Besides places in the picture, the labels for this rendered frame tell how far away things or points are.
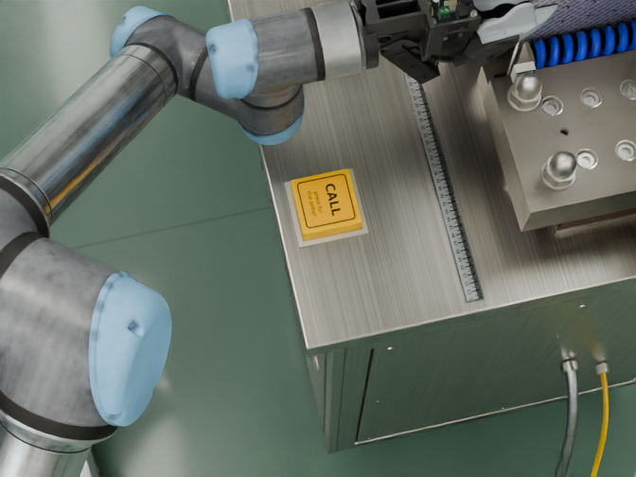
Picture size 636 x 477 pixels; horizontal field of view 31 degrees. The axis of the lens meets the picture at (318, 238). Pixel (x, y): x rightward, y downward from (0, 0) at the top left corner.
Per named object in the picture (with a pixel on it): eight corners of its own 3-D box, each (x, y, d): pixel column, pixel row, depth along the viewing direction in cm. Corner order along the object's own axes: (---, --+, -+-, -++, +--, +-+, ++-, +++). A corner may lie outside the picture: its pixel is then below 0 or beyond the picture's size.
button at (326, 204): (290, 186, 135) (290, 179, 132) (348, 175, 135) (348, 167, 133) (303, 241, 132) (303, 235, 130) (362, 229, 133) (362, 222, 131)
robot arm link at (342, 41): (325, 93, 120) (309, 25, 122) (368, 84, 120) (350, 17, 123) (326, 58, 112) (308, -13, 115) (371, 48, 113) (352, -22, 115)
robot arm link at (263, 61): (207, 53, 122) (200, 11, 114) (309, 32, 123) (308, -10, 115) (221, 118, 120) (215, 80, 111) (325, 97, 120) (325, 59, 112)
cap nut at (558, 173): (536, 163, 122) (543, 145, 117) (569, 155, 122) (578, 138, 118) (545, 194, 120) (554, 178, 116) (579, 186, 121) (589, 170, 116)
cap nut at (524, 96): (503, 85, 125) (509, 66, 120) (535, 79, 125) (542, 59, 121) (511, 115, 123) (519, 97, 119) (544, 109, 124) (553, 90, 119)
